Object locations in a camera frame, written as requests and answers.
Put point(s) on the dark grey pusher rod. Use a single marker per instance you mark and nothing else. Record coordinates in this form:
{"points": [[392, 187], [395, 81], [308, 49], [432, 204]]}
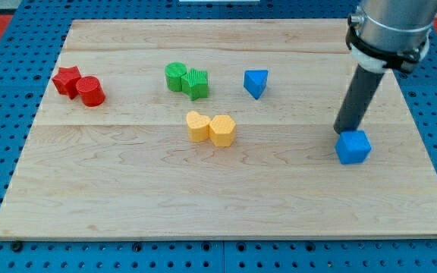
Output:
{"points": [[359, 95]]}

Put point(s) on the green cylinder block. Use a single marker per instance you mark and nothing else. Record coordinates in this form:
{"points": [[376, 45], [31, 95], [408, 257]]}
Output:
{"points": [[173, 73]]}

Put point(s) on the blue cube block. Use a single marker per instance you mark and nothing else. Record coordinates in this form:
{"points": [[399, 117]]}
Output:
{"points": [[353, 147]]}

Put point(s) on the green star block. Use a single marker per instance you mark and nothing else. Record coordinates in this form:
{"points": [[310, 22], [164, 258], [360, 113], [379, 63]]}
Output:
{"points": [[195, 84]]}

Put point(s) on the yellow heart block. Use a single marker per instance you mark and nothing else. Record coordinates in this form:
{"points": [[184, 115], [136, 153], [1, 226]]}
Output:
{"points": [[197, 126]]}

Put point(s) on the yellow hexagon block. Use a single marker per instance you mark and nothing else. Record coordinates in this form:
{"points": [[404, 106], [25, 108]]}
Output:
{"points": [[222, 130]]}

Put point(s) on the red cylinder block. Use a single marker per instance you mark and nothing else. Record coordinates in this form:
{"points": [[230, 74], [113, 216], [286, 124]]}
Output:
{"points": [[90, 91]]}

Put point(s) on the red star block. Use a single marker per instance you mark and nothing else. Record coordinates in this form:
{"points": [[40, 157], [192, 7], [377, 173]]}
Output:
{"points": [[65, 81]]}

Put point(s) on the blue triangle block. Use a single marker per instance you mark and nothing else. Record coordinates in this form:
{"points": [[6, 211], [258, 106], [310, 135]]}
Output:
{"points": [[255, 82]]}

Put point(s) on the light wooden board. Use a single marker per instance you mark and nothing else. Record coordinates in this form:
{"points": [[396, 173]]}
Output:
{"points": [[127, 170]]}

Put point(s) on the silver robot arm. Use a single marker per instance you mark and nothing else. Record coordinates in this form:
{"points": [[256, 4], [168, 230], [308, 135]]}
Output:
{"points": [[390, 34]]}

